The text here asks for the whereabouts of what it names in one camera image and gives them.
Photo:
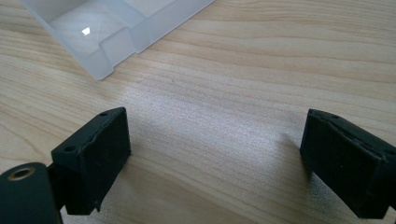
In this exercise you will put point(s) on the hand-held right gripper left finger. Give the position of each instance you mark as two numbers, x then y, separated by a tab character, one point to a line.
93	168

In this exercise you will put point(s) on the translucent white plastic box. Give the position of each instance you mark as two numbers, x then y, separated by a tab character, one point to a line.
102	34

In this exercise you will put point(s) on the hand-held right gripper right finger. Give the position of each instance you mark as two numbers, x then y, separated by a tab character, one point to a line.
348	174

